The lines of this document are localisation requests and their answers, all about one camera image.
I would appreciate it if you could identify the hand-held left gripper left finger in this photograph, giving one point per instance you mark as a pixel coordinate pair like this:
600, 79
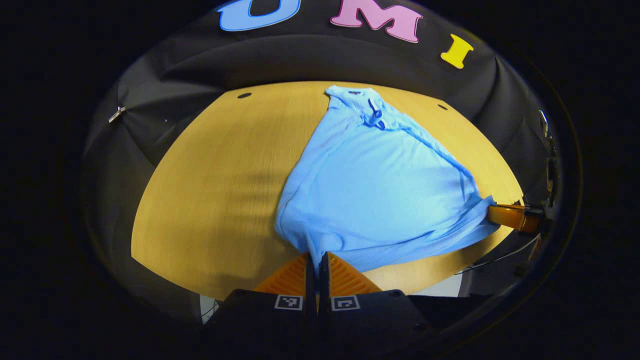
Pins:
310, 280

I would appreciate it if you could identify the light blue T-shirt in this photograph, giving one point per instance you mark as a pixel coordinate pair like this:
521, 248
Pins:
380, 190

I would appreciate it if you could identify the black backdrop cloth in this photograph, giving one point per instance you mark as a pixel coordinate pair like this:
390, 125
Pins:
325, 55

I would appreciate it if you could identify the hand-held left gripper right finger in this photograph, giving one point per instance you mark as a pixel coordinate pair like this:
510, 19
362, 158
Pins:
324, 280

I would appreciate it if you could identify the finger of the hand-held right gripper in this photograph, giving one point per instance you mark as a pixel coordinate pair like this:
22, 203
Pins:
510, 216

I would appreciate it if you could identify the silver cloth clip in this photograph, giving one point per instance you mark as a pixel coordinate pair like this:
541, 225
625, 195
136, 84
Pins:
116, 114

